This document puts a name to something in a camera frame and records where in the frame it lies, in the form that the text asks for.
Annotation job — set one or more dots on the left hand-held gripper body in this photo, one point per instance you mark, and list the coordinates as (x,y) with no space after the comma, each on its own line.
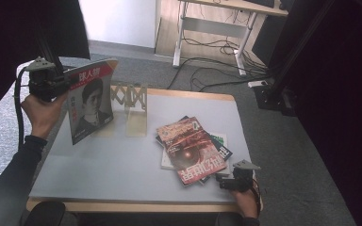
(44,83)

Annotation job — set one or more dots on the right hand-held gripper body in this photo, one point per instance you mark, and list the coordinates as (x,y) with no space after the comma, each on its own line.
(242,182)

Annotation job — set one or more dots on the portrait cover magazine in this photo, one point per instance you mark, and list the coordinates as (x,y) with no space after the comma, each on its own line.
(91,103)

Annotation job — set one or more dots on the red-brown planet cover magazine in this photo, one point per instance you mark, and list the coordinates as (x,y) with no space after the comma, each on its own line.
(188,150)

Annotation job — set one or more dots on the dark sci-fi magazine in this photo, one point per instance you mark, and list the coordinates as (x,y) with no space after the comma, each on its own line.
(167,161)

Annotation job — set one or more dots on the beige expandable book rack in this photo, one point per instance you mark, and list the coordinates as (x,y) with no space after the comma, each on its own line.
(136,122)

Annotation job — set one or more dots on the person's right hand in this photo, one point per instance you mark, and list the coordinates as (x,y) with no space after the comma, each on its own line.
(248,205)

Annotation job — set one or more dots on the person's left hand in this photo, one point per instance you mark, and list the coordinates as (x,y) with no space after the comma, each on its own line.
(42,116)

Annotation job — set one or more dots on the dark curtain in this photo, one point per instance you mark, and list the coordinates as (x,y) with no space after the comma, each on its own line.
(342,94)
(6,31)

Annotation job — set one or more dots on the white power strip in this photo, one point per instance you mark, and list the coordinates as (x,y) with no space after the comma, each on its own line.
(257,83)

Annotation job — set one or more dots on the person's leg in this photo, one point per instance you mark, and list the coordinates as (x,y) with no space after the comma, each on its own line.
(44,215)

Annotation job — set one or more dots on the white-legged wooden desk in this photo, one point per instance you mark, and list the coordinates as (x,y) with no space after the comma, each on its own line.
(213,26)

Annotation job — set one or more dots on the black slanted frame stand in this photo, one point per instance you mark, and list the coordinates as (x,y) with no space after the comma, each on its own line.
(273,97)

